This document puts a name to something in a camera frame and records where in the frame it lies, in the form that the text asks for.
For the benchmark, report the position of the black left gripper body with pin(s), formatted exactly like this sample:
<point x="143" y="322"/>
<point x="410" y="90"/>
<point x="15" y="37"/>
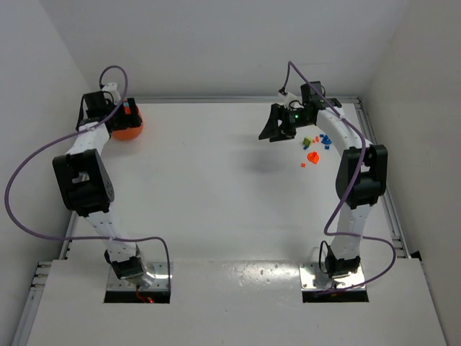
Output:
<point x="129" y="117"/>

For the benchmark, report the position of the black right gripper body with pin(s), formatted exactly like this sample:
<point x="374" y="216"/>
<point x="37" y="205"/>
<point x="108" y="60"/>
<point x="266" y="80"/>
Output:
<point x="283" y="121"/>

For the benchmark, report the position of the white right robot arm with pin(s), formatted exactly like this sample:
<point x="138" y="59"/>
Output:
<point x="362" y="174"/>

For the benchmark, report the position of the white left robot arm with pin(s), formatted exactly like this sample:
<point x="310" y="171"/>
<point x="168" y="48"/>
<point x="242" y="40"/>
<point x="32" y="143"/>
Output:
<point x="84" y="182"/>

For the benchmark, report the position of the orange divided round container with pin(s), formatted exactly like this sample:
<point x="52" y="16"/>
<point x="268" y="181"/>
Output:
<point x="129" y="134"/>

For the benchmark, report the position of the blue arch lego piece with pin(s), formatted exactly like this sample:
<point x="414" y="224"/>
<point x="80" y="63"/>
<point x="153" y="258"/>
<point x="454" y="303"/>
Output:
<point x="325" y="140"/>

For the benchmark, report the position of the orange round lego piece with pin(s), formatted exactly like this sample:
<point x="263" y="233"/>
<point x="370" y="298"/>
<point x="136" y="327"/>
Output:
<point x="313" y="157"/>

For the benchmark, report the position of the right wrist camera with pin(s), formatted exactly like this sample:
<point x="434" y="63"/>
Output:
<point x="288" y="98"/>

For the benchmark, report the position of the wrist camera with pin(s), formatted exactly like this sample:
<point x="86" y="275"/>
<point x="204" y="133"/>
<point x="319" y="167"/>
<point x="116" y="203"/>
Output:
<point x="112" y="88"/>
<point x="288" y="98"/>

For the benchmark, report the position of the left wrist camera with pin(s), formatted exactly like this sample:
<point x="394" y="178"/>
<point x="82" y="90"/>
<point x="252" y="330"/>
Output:
<point x="112" y="88"/>

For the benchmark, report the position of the aluminium table edge rail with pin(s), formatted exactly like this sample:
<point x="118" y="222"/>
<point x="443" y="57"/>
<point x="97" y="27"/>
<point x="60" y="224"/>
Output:
<point x="396" y="231"/>

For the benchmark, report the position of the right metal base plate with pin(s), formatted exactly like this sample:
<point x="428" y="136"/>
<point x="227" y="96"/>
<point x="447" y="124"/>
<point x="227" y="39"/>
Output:
<point x="313" y="280"/>

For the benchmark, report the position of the metal base plate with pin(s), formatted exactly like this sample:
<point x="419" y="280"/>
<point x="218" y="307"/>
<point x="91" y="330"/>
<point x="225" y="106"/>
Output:
<point x="313" y="280"/>
<point x="155" y="280"/>

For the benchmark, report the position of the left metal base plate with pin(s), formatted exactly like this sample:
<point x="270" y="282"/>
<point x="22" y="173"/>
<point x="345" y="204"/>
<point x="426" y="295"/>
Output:
<point x="155" y="280"/>

